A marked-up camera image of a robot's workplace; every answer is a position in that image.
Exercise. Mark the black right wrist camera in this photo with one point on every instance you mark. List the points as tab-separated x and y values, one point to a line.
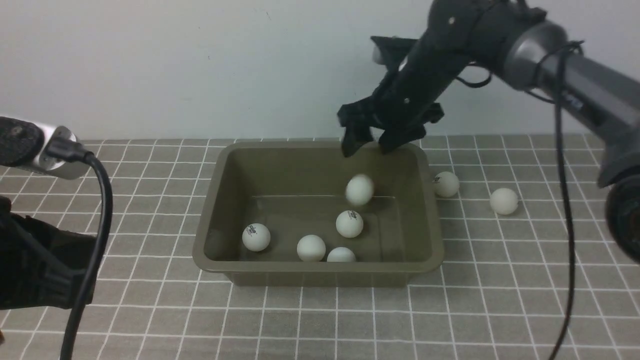
391	51

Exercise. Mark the olive plastic storage bin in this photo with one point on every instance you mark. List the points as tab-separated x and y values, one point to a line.
297	188

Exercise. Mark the grey checkered tablecloth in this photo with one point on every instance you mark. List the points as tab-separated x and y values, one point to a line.
499	294

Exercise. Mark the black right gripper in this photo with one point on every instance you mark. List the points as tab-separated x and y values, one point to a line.
399	112

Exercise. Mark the white ping-pong ball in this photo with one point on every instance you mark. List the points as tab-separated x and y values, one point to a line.
311	248
446	184
256	237
359	190
341	254
504	201
349	224

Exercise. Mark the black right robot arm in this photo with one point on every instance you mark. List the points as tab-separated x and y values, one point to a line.
519	45

